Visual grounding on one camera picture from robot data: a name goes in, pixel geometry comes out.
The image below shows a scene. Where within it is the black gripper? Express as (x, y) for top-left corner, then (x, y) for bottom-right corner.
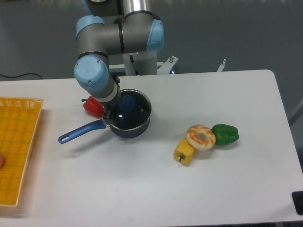
(100, 76), (121, 120)

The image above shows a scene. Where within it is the glass lid blue knob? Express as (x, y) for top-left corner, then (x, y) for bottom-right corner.
(104, 89), (152, 130)

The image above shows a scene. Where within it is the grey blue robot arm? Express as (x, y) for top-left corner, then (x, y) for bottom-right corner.
(74, 0), (164, 119)

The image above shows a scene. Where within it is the red toy bell pepper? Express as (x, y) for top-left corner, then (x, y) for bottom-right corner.
(81, 96), (104, 118)

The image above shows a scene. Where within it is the yellow toy bell pepper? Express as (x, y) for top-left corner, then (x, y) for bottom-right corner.
(173, 138), (196, 166)

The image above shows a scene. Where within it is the yellow woven basket tray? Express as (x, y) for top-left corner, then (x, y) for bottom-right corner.
(0, 97), (44, 207)

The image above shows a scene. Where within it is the green toy bell pepper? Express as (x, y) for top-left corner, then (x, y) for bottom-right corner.
(211, 124), (240, 145)

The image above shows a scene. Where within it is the black clamp table corner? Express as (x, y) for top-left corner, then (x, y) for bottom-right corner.
(292, 191), (303, 215)

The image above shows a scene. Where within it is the blue saucepan with handle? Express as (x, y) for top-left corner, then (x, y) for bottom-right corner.
(58, 89), (152, 144)

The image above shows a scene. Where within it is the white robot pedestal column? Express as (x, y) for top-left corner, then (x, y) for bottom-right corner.
(122, 51), (158, 76)

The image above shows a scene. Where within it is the white metal base frame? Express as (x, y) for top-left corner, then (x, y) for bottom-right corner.
(107, 55), (227, 78)

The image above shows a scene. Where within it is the black cable on floor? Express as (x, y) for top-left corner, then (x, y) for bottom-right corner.
(0, 73), (43, 79)

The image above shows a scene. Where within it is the grilled pineapple ring toy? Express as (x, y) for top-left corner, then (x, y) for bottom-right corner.
(186, 124), (216, 150)

